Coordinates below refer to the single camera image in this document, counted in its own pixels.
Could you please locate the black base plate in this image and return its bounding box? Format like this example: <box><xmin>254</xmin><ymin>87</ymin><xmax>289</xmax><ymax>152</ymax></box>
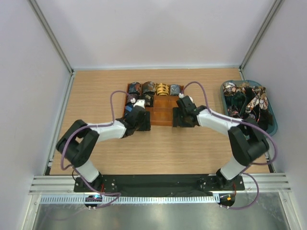
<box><xmin>73</xmin><ymin>174</ymin><xmax>245</xmax><ymax>197</ymax></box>

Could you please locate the dark brown rolled tie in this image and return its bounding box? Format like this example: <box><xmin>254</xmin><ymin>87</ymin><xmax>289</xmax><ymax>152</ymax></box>
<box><xmin>126</xmin><ymin>93</ymin><xmax>139</xmax><ymax>104</ymax></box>

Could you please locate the brown blue floral tie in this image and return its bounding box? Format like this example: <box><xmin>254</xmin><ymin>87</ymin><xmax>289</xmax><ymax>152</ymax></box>
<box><xmin>245</xmin><ymin>86</ymin><xmax>269</xmax><ymax>113</ymax></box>

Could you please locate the dark green tie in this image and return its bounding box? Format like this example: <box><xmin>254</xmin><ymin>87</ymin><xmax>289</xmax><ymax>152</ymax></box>
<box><xmin>224</xmin><ymin>92</ymin><xmax>246</xmax><ymax>109</ymax></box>

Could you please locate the navy orange rolled tie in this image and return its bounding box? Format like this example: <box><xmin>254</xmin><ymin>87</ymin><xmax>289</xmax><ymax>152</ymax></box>
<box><xmin>128</xmin><ymin>81</ymin><xmax>142</xmax><ymax>95</ymax></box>

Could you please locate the blue striped rolled tie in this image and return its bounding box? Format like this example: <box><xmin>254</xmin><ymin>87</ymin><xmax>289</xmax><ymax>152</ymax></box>
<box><xmin>124</xmin><ymin>103</ymin><xmax>133</xmax><ymax>118</ymax></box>

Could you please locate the white slotted cable duct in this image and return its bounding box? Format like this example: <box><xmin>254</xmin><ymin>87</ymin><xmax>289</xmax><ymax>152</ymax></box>
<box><xmin>40</xmin><ymin>194</ymin><xmax>220</xmax><ymax>205</ymax></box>

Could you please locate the yellow black rolled tie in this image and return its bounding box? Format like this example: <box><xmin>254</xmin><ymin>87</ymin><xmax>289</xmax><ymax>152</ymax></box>
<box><xmin>156</xmin><ymin>83</ymin><xmax>170</xmax><ymax>96</ymax></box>

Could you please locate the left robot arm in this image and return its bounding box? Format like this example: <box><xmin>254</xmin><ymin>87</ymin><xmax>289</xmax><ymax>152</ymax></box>
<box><xmin>56</xmin><ymin>105</ymin><xmax>150</xmax><ymax>192</ymax></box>

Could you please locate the teal plastic bin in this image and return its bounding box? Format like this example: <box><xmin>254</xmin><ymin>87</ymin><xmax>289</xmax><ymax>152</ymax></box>
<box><xmin>220</xmin><ymin>80</ymin><xmax>278</xmax><ymax>136</ymax></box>

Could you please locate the brown blue rolled tie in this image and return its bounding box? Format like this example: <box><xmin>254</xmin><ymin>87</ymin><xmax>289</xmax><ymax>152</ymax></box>
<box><xmin>142</xmin><ymin>81</ymin><xmax>156</xmax><ymax>95</ymax></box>

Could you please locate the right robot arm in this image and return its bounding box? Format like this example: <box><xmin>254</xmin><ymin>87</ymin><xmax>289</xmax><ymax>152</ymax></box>
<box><xmin>177</xmin><ymin>94</ymin><xmax>269</xmax><ymax>190</ymax></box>

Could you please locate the dark camouflage rolled tie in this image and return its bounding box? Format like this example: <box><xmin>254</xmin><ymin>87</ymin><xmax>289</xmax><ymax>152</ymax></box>
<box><xmin>140</xmin><ymin>94</ymin><xmax>154</xmax><ymax>107</ymax></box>

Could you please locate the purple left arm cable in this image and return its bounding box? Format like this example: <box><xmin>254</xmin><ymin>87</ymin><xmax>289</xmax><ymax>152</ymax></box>
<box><xmin>51</xmin><ymin>90</ymin><xmax>135</xmax><ymax>221</ymax></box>

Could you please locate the grey floral tie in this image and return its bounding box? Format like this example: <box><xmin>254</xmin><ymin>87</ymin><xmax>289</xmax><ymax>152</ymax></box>
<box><xmin>169</xmin><ymin>84</ymin><xmax>181</xmax><ymax>96</ymax></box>

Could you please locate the dark navy floral tie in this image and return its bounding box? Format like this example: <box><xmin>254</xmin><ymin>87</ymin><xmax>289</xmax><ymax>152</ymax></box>
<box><xmin>223</xmin><ymin>103</ymin><xmax>260</xmax><ymax>126</ymax></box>

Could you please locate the aluminium frame rail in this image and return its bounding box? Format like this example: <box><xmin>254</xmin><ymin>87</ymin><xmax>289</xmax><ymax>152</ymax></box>
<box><xmin>29</xmin><ymin>173</ymin><xmax>292</xmax><ymax>195</ymax></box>

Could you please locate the orange compartment tray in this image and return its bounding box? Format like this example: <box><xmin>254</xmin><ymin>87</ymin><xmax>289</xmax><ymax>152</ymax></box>
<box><xmin>123</xmin><ymin>83</ymin><xmax>184</xmax><ymax>127</ymax></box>

